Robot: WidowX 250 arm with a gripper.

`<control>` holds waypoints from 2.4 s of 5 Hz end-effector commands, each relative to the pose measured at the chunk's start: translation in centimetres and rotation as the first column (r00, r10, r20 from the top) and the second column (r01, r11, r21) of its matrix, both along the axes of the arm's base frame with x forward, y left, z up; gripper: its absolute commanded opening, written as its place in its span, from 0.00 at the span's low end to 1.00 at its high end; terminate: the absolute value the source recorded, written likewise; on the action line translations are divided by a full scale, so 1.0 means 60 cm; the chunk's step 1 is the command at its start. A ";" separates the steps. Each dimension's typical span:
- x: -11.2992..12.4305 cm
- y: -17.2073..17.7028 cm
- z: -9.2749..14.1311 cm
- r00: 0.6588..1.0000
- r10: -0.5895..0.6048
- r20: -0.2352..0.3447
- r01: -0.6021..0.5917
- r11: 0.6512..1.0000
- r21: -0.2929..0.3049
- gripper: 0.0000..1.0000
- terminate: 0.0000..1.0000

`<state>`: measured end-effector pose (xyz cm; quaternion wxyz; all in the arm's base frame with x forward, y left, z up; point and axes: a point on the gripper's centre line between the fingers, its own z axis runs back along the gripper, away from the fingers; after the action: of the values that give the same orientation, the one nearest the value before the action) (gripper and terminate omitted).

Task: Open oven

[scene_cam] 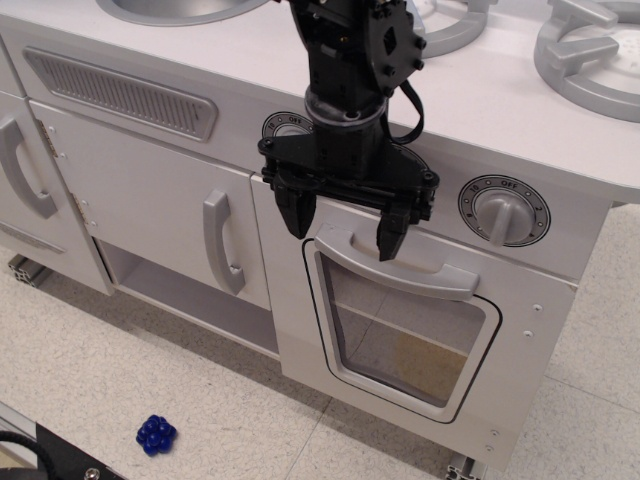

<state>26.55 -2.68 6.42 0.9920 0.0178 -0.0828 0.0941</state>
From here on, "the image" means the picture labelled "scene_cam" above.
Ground grey stove burner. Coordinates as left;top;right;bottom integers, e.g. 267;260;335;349
534;1;639;123
407;0;497;59

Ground left grey stove burner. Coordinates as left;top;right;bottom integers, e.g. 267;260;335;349
407;0;497;59

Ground grey oven door handle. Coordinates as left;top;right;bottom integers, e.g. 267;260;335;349
314;224;480;301

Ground far left white door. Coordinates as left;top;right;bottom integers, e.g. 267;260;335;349
1;93;114;295

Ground grey cabinet door handle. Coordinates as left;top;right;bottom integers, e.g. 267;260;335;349
202;189;246;296

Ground grey control knob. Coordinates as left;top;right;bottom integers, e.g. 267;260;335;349
458;175;551;248
262;111;314;138

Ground white cabinet door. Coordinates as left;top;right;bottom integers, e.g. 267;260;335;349
30;101;270;309

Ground white toy kitchen body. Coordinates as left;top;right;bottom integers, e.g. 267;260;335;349
1;1;639;469

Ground black cable bottom left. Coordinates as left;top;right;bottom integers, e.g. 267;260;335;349
0;429;57;480

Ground far left grey handle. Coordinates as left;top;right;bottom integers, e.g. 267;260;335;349
0;117;59;220

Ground grey vent grille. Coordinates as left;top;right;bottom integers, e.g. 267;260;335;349
23;47;218;142

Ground blue toy grapes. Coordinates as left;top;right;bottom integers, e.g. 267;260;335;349
135;414;178;457

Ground right grey control knob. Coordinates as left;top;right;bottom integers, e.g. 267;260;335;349
458;175;551;248

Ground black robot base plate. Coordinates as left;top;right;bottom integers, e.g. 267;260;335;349
0;422;126;480

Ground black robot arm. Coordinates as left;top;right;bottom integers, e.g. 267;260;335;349
258;1;439;261

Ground right grey stove burner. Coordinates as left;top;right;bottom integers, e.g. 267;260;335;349
534;1;639;123

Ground white oven door with window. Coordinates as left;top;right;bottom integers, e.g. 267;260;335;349
301;197;504;422

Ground silver sink basin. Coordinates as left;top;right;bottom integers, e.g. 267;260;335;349
96;0;269;27

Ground left grey control knob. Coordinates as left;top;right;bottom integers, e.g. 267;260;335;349
262;111;314;138

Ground aluminium frame rail right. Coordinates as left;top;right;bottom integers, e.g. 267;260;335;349
445;453;488;480

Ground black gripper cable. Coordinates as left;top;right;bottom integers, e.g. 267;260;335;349
385;79;426;146

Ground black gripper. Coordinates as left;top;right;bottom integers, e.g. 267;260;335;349
258;94;439;262

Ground aluminium frame rail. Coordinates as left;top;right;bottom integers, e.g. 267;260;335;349
8;255;52;288
445;453;488;480

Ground aluminium frame rail left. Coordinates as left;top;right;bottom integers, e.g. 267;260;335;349
8;255;52;288

